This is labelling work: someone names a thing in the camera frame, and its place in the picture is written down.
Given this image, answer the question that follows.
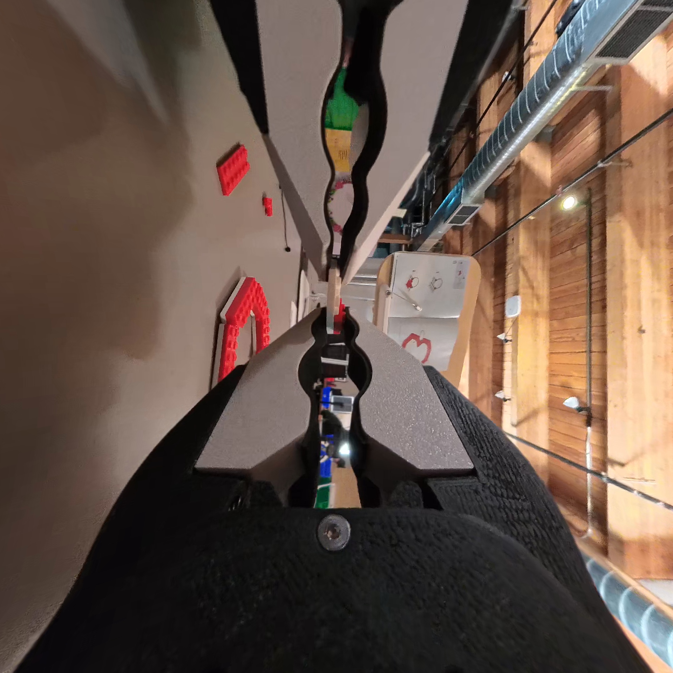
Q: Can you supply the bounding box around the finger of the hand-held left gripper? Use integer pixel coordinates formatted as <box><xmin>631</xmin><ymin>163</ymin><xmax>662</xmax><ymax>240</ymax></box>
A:
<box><xmin>256</xmin><ymin>0</ymin><xmax>349</xmax><ymax>275</ymax></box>
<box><xmin>339</xmin><ymin>0</ymin><xmax>469</xmax><ymax>286</ymax></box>

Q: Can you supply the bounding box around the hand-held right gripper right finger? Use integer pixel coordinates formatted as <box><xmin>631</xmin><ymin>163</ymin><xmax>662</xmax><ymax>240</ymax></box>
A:
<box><xmin>342</xmin><ymin>309</ymin><xmax>475</xmax><ymax>509</ymax></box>

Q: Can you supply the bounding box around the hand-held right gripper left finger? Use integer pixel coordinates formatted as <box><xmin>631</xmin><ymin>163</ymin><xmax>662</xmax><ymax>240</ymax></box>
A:
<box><xmin>195</xmin><ymin>307</ymin><xmax>327</xmax><ymax>509</ymax></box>

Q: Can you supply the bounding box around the red lego arch piece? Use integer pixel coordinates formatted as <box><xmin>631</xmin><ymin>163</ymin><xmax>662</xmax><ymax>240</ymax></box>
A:
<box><xmin>212</xmin><ymin>276</ymin><xmax>272</xmax><ymax>383</ymax></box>

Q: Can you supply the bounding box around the white and red lego assembly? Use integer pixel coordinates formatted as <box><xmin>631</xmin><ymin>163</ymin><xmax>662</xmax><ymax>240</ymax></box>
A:
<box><xmin>325</xmin><ymin>264</ymin><xmax>349</xmax><ymax>335</ymax></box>

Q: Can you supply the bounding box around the red rectangular lego plate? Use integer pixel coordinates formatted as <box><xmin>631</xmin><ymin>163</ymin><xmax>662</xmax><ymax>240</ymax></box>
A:
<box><xmin>216</xmin><ymin>144</ymin><xmax>251</xmax><ymax>197</ymax></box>

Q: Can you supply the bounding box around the wooden framed whiteboard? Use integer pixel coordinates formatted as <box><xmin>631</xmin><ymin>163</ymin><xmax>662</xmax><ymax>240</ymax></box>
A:
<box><xmin>371</xmin><ymin>251</ymin><xmax>482</xmax><ymax>390</ymax></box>

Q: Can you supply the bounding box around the silver ventilation duct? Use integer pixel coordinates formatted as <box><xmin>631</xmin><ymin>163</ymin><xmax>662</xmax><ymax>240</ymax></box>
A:
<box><xmin>583</xmin><ymin>556</ymin><xmax>673</xmax><ymax>671</ymax></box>
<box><xmin>413</xmin><ymin>0</ymin><xmax>673</xmax><ymax>250</ymax></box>

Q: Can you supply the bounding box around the black cord with end knobs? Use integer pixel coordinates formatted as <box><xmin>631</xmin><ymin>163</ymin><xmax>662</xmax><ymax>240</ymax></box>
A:
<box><xmin>278</xmin><ymin>184</ymin><xmax>293</xmax><ymax>253</ymax></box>

